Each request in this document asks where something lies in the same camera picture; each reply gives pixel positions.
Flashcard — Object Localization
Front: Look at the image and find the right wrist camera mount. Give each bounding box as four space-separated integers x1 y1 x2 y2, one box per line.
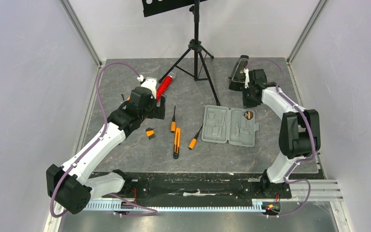
243 68 250 89

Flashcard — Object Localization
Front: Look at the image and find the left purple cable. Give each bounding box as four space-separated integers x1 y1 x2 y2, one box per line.
49 61 159 219

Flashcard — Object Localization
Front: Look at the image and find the grey plastic tool case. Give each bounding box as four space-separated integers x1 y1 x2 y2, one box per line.
201 105 259 147

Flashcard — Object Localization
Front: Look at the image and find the red glitter tube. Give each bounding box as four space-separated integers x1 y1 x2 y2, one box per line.
157 72 176 102

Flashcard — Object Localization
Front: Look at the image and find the grey slotted cable duct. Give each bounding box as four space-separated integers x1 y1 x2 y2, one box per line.
84 199 266 213

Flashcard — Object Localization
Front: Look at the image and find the black perforated stand plate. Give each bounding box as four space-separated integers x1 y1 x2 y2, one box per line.
142 0 206 17

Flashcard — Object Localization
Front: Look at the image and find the black tripod stand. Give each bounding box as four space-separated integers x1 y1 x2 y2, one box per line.
157 0 221 106

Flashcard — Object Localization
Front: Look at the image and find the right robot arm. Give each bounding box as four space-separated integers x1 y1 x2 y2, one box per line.
242 68 321 197

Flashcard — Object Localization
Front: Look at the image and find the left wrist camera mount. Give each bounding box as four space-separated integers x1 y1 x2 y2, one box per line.
137 75 157 99

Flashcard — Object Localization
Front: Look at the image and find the orange handled screwdriver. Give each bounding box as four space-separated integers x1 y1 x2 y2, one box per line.
188 125 203 150
170 106 176 133

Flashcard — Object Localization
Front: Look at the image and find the orange black utility knife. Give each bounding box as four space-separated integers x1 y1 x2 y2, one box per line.
173 128 181 159

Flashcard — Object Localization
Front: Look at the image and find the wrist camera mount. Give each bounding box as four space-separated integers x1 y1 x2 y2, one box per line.
137 75 157 99
243 68 250 89

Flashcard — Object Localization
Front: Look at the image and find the orange hex key set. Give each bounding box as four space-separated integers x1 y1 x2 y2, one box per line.
145 128 155 140

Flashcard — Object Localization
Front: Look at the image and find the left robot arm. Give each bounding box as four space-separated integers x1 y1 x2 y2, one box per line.
46 87 165 218

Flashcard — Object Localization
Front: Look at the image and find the black metronome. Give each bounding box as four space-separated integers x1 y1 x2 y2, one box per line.
228 55 249 91

